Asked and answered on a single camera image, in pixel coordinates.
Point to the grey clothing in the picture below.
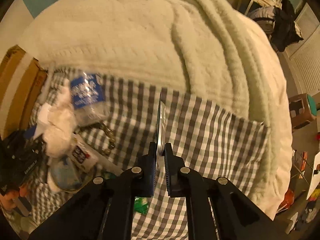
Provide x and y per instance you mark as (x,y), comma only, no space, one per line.
(262,17)

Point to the clear bottle with blue label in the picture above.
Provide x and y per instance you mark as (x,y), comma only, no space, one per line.
(85,90)

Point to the white tissue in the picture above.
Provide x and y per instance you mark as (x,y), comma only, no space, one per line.
(60,127)

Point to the green packet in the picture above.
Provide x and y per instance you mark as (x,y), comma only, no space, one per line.
(141,205)

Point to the stool with teal seat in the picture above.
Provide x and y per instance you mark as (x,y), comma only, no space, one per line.
(303,112)

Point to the silver foil packet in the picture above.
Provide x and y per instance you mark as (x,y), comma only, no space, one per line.
(161,120)

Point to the person's left hand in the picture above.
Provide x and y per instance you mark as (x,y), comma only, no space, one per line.
(12,200)

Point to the cardboard box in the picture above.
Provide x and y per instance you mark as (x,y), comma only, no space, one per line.
(22,87)

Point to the white shutter closet doors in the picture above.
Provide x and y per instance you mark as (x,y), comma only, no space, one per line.
(306,62)

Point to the grey checkered sheet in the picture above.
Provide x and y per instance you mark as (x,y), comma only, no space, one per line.
(212,135)

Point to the white labelled box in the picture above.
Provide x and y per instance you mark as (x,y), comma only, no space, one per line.
(81,152)

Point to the cream knit blanket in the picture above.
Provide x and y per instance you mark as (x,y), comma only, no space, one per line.
(150,42)

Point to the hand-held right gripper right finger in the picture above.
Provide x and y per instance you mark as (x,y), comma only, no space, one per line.
(167,177)

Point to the dark jacket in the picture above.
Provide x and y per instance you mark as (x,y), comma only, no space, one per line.
(287,27)

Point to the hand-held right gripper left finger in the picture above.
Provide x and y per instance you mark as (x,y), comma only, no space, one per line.
(152,180)

